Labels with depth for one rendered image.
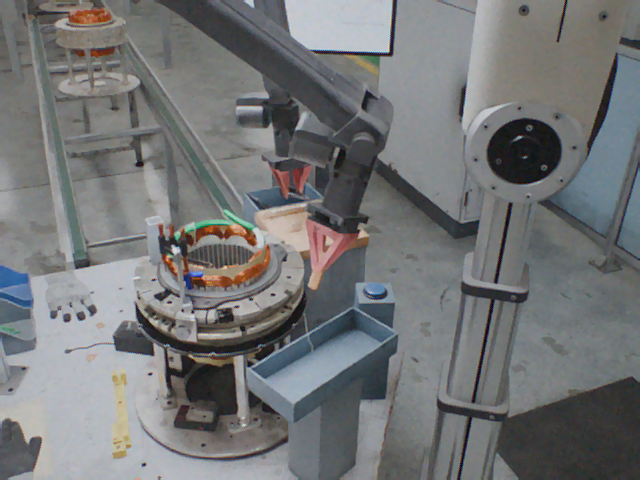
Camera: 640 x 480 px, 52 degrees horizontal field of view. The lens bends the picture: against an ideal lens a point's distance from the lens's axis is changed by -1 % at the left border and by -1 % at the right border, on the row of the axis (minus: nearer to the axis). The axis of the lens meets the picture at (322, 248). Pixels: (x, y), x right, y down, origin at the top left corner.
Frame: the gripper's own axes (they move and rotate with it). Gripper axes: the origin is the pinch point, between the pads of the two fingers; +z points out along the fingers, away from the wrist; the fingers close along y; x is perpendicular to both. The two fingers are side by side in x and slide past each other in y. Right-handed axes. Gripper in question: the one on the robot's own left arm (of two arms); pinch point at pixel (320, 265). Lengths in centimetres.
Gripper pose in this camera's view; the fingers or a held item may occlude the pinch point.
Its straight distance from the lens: 100.9
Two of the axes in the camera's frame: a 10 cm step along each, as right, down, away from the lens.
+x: 8.4, 3.8, -3.8
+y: -4.4, 0.6, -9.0
